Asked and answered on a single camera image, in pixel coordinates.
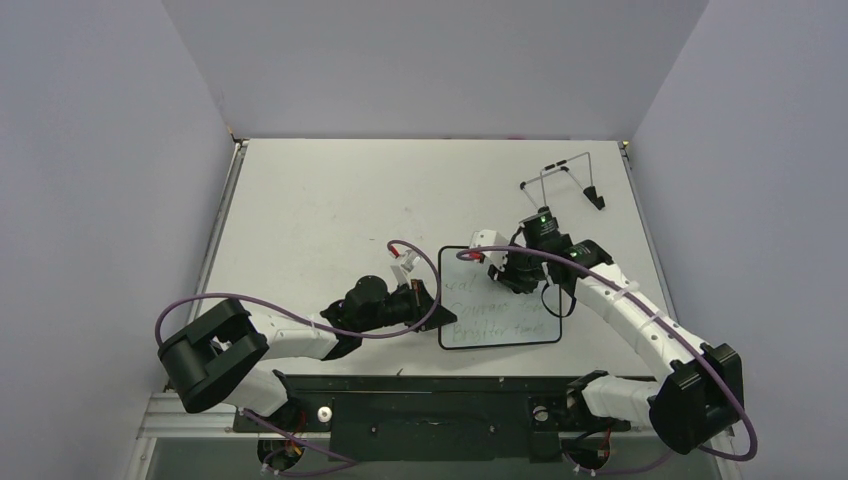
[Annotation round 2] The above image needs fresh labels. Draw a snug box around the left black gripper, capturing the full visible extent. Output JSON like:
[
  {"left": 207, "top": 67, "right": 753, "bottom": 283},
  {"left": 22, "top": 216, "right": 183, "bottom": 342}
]
[{"left": 359, "top": 279, "right": 456, "bottom": 333}]

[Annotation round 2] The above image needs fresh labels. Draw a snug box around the small black-framed whiteboard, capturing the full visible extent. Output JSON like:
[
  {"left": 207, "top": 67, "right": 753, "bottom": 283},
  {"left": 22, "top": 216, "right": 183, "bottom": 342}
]
[{"left": 438, "top": 246, "right": 571, "bottom": 350}]

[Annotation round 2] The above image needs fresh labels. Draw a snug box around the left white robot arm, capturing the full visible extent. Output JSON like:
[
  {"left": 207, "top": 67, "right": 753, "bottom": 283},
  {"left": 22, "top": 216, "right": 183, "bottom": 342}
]
[{"left": 157, "top": 276, "right": 458, "bottom": 430}]

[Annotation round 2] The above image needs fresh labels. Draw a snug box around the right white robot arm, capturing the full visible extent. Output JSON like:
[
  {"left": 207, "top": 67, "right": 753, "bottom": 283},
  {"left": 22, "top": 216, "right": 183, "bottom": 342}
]
[{"left": 470, "top": 207, "right": 749, "bottom": 454}]

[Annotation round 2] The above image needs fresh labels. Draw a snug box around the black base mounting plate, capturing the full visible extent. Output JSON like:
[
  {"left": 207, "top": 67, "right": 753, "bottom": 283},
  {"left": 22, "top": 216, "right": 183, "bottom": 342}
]
[{"left": 269, "top": 375, "right": 631, "bottom": 462}]

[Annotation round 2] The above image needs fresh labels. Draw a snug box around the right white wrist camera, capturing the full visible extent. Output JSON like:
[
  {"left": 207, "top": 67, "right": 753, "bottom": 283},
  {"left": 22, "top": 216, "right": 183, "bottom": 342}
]
[{"left": 468, "top": 229, "right": 509, "bottom": 267}]

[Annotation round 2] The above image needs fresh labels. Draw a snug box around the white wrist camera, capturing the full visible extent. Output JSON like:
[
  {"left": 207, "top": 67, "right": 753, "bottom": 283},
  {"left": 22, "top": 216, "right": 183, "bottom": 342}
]
[
  {"left": 468, "top": 229, "right": 509, "bottom": 267},
  {"left": 390, "top": 250, "right": 421, "bottom": 286}
]

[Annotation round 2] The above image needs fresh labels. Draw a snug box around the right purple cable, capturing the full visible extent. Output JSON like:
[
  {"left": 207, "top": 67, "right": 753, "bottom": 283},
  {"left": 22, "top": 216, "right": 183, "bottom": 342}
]
[{"left": 455, "top": 245, "right": 759, "bottom": 477}]

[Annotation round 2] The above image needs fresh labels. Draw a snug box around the purple cable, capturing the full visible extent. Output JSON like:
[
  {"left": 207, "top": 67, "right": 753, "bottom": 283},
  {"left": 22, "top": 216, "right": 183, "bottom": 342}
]
[
  {"left": 455, "top": 245, "right": 759, "bottom": 477},
  {"left": 154, "top": 239, "right": 443, "bottom": 478}
]

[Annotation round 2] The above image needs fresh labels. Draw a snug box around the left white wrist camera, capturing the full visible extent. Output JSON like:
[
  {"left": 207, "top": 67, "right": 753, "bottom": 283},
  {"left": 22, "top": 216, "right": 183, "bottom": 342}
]
[{"left": 390, "top": 250, "right": 421, "bottom": 286}]

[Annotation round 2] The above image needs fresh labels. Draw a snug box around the wire whiteboard stand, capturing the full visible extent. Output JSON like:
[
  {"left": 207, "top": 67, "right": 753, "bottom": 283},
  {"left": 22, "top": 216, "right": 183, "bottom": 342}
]
[{"left": 518, "top": 151, "right": 607, "bottom": 211}]

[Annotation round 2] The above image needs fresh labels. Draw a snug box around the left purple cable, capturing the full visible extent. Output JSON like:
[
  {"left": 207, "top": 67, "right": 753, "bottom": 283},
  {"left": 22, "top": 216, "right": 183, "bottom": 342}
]
[{"left": 154, "top": 239, "right": 443, "bottom": 478}]

